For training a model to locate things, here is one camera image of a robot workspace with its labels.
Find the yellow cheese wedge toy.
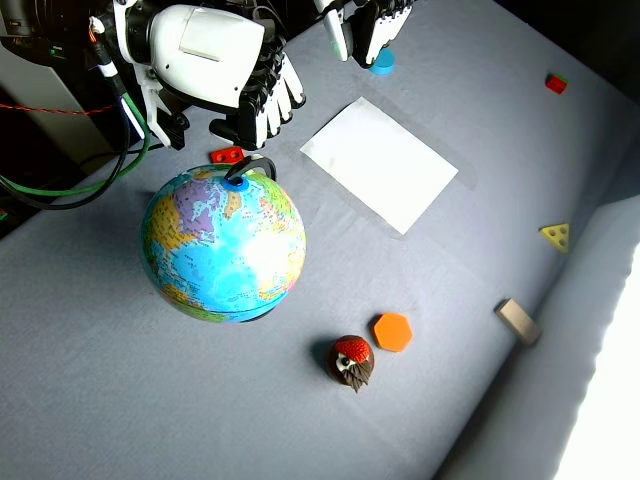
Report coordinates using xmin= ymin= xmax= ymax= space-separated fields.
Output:
xmin=538 ymin=223 xmax=571 ymax=254

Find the thin red wire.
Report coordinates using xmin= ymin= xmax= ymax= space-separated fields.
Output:
xmin=0 ymin=102 xmax=117 ymax=117

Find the blue cylinder block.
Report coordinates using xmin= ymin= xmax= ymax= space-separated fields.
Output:
xmin=368 ymin=47 xmax=396 ymax=76

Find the green cable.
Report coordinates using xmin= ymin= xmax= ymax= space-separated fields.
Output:
xmin=0 ymin=92 xmax=152 ymax=197

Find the red block with holes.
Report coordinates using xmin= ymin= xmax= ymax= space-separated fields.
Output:
xmin=209 ymin=146 xmax=246 ymax=166

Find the white paper sheet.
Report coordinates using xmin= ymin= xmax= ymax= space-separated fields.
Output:
xmin=299 ymin=96 xmax=460 ymax=236

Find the chocolate strawberry cake toy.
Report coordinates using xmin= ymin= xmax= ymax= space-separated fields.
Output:
xmin=325 ymin=334 xmax=376 ymax=394

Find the world globe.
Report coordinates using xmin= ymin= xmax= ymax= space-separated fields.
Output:
xmin=139 ymin=154 xmax=307 ymax=325

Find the tan wooden block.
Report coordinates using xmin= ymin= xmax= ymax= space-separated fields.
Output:
xmin=494 ymin=298 xmax=543 ymax=347

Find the orange hexagon block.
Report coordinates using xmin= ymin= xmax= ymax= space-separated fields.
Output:
xmin=369 ymin=312 xmax=415 ymax=353

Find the grey table cloth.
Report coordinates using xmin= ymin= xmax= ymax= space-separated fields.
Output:
xmin=0 ymin=0 xmax=640 ymax=480

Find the black cable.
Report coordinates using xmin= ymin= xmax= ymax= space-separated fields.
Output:
xmin=0 ymin=44 xmax=132 ymax=211

